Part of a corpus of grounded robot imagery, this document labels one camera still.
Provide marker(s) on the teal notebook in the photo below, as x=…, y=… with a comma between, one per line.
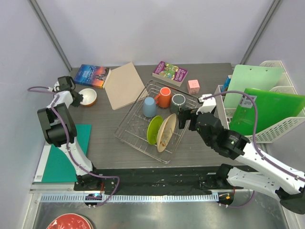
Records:
x=54, y=166

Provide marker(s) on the grey mug black handle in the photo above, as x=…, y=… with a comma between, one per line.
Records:
x=177, y=101

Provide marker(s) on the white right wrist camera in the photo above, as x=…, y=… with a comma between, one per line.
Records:
x=207, y=105

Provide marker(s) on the white plastic file organizer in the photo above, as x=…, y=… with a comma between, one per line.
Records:
x=274, y=132

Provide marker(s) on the blue plastic cup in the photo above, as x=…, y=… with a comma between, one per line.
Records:
x=149, y=108

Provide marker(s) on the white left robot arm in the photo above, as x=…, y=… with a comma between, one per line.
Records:
x=60, y=130

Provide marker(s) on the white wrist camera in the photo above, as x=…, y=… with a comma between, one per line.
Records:
x=55, y=88
x=207, y=105

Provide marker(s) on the orange mug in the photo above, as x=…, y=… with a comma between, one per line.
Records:
x=163, y=98

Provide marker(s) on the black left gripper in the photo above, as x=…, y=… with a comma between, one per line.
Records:
x=77, y=103

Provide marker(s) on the metal wire dish rack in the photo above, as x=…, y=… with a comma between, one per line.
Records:
x=133, y=128

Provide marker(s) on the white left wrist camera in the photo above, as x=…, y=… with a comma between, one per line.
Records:
x=55, y=88

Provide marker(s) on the orange and white bowl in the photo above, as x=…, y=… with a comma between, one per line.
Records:
x=89, y=97

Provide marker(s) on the pink cube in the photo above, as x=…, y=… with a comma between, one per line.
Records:
x=193, y=86

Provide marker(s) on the light green clipboard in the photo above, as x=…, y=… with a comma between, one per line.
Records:
x=257, y=77

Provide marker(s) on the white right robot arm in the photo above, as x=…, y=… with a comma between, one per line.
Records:
x=275, y=179

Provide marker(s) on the blue fantasy book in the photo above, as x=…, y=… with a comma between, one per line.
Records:
x=91, y=75

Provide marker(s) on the beige floral plate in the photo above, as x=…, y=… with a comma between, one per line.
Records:
x=165, y=132

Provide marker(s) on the purple children's book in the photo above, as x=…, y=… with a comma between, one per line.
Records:
x=170, y=73

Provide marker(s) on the blue small book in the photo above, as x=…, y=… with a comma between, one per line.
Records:
x=226, y=83

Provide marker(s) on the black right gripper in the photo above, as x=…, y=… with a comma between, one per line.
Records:
x=185, y=115

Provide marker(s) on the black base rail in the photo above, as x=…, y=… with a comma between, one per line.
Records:
x=170, y=181

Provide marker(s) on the beige notebook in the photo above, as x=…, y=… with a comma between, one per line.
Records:
x=124, y=86

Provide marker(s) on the bright green folder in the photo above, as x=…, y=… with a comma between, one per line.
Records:
x=272, y=108

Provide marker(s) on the lime green plate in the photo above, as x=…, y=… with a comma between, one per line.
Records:
x=153, y=129

